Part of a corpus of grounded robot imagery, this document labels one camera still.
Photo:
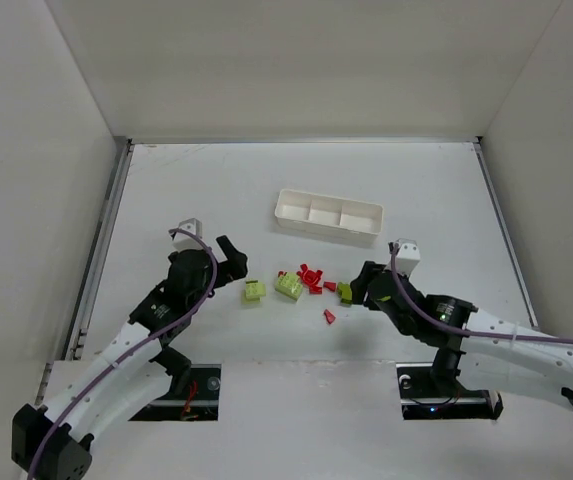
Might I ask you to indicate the small lime lego stack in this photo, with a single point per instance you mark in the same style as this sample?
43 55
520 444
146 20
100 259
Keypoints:
254 291

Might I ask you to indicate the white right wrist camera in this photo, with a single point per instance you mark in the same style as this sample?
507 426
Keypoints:
405 255

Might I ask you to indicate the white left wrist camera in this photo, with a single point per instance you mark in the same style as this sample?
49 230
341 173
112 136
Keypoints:
187 235

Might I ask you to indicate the dark lime lego brick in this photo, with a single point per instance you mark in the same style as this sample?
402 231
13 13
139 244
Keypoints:
345 294

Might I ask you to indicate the large lime lego stack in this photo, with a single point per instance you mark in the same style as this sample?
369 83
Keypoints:
289 285

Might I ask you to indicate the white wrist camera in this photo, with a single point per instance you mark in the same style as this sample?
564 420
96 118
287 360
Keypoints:
405 255
187 235

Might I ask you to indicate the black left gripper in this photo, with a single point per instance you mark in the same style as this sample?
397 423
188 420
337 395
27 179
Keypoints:
224 267

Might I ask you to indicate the white three-compartment tray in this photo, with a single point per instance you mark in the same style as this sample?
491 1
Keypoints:
356 222

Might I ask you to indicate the lone red lego piece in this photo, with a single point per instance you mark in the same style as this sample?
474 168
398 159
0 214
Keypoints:
330 318

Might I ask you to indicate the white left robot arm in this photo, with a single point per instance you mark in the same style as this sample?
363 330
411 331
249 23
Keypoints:
56 439

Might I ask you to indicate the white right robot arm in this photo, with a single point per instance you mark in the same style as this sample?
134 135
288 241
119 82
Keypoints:
476 351

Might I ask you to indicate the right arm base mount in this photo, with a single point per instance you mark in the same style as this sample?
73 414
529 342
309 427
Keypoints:
432 391

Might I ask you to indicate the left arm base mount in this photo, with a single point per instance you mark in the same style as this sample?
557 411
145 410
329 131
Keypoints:
193 394

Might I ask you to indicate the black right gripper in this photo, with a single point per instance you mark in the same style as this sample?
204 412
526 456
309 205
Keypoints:
366 282

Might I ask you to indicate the red lego pile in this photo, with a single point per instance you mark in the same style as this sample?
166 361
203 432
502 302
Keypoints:
313 281

